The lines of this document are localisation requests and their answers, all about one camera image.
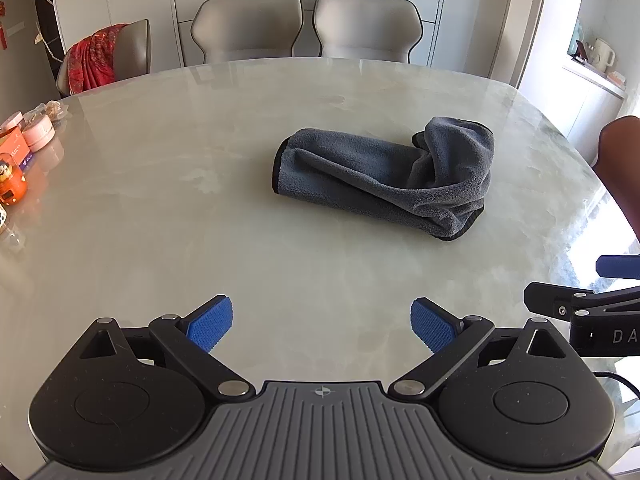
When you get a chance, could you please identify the clear plastic snack bags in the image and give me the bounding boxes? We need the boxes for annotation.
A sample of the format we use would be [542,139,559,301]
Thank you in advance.
[22,100,69,124]

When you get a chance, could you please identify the grey and blue towel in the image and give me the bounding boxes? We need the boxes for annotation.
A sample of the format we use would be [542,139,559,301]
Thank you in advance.
[272,116,496,243]

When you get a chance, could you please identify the white kettle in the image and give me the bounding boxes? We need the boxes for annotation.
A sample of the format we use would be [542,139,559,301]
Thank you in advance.
[587,38,617,74]

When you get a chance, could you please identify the orange toy figure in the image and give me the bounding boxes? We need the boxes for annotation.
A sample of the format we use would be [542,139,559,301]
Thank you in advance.
[0,152,29,207]

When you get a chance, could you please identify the white counter cabinet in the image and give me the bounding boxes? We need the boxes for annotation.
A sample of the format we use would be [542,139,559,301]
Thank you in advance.
[561,61,628,142]

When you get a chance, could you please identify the beige chair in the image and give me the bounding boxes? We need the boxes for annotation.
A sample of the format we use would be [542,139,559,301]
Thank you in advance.
[55,19,152,97]
[191,0,304,65]
[313,0,424,64]

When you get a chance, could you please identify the red patterned cloth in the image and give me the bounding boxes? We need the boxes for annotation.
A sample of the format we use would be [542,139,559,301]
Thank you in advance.
[66,23,130,96]

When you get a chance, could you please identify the orange box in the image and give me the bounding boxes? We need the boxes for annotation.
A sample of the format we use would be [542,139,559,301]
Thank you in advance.
[0,127,34,171]

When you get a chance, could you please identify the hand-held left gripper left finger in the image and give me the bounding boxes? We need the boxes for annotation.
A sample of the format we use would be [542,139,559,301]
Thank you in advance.
[80,295,254,402]

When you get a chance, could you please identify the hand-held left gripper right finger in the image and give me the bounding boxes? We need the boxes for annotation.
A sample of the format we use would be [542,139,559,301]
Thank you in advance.
[389,297,569,402]

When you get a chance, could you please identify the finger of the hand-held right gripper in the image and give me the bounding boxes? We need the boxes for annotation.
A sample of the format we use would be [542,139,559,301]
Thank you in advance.
[522,282,640,322]
[595,254,640,279]

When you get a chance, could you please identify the black cable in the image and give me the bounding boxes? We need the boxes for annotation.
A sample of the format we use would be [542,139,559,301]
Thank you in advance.
[594,370,639,404]

